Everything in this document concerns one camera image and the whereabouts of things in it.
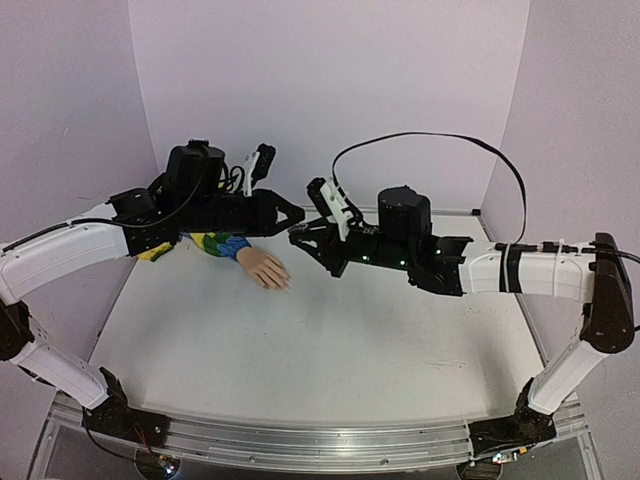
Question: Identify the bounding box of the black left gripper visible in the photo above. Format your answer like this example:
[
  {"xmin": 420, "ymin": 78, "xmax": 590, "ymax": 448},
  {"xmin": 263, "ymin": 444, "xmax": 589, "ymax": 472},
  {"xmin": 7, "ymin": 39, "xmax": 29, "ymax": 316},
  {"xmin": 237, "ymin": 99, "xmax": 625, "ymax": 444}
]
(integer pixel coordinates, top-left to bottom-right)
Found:
[{"xmin": 183, "ymin": 190, "xmax": 311, "ymax": 240}]

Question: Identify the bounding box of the glitter nail polish bottle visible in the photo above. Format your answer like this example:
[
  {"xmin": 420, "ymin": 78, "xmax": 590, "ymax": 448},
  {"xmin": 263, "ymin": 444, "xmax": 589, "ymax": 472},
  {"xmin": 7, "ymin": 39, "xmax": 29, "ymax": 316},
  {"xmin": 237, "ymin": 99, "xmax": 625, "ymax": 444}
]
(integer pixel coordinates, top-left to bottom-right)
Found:
[{"xmin": 288, "ymin": 224, "xmax": 309, "ymax": 235}]

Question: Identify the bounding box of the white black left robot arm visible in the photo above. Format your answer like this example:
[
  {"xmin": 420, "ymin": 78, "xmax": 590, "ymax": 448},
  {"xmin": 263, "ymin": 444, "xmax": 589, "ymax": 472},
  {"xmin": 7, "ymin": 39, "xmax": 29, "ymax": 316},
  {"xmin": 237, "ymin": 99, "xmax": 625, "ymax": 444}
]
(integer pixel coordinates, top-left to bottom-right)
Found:
[{"xmin": 1, "ymin": 140, "xmax": 305, "ymax": 437}]

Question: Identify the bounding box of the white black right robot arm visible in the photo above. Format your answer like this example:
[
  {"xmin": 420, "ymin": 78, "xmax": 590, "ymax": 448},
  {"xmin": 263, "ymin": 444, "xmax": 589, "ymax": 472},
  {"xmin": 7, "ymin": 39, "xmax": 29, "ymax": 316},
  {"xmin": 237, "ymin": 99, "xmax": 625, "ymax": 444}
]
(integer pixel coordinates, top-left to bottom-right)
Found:
[{"xmin": 289, "ymin": 178, "xmax": 637, "ymax": 415}]

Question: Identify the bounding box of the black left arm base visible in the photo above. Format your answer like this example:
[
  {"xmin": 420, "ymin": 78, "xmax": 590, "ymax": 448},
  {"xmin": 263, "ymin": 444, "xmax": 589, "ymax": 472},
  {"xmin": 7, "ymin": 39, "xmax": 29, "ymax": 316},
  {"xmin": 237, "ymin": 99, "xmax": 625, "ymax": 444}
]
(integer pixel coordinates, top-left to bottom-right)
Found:
[{"xmin": 83, "ymin": 367, "xmax": 170, "ymax": 447}]

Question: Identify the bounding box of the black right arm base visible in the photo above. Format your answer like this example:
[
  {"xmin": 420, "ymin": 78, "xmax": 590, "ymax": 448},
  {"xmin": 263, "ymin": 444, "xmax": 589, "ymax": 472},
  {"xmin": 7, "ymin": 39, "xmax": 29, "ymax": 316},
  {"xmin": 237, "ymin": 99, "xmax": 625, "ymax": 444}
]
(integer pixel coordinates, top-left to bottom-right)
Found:
[{"xmin": 469, "ymin": 378, "xmax": 557, "ymax": 459}]

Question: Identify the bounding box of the mannequin hand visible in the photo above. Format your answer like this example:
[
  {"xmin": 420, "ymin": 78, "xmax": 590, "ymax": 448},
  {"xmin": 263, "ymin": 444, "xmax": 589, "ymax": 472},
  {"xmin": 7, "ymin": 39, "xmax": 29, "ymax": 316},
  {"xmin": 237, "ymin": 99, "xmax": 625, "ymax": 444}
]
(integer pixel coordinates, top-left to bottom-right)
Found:
[{"xmin": 236, "ymin": 247, "xmax": 291, "ymax": 291}]

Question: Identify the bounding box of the rainbow colored sleeve cloth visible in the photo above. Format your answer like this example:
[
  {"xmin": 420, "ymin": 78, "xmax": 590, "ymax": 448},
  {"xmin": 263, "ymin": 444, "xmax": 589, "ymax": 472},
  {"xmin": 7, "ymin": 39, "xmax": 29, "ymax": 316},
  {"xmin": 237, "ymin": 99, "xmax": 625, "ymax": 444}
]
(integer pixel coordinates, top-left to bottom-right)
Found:
[{"xmin": 137, "ymin": 232, "xmax": 251, "ymax": 262}]

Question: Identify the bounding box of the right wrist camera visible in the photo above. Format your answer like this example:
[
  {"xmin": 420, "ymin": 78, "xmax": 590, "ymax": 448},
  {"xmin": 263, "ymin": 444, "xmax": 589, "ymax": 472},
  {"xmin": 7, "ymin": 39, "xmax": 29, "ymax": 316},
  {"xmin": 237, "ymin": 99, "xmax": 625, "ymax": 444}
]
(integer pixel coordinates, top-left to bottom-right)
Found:
[{"xmin": 307, "ymin": 177, "xmax": 362, "ymax": 242}]

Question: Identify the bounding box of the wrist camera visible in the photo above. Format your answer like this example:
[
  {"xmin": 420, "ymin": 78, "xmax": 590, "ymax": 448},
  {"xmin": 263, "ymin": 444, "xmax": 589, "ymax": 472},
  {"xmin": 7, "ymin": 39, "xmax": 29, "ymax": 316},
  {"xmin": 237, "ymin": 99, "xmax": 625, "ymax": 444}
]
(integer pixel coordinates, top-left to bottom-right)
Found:
[
  {"xmin": 307, "ymin": 177, "xmax": 362, "ymax": 242},
  {"xmin": 241, "ymin": 143, "xmax": 276, "ymax": 197}
]

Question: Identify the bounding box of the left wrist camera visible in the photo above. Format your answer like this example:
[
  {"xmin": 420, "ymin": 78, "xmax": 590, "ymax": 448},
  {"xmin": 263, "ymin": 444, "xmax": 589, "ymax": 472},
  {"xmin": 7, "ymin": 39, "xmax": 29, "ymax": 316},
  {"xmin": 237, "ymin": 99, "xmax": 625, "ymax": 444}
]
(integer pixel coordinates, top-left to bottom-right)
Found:
[{"xmin": 241, "ymin": 143, "xmax": 276, "ymax": 197}]

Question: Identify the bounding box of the black right camera cable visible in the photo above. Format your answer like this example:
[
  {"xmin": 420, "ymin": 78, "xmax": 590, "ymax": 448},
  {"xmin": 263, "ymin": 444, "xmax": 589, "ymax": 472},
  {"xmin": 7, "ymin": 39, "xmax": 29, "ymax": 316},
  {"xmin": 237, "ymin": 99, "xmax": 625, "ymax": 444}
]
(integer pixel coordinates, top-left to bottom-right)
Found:
[{"xmin": 332, "ymin": 132, "xmax": 527, "ymax": 244}]

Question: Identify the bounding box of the aluminium front rail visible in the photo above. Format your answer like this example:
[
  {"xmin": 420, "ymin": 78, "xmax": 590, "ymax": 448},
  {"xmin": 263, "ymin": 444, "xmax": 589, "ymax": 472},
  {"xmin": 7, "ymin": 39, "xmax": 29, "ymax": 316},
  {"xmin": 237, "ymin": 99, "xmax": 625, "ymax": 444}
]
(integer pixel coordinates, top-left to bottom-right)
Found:
[{"xmin": 53, "ymin": 395, "xmax": 588, "ymax": 474}]

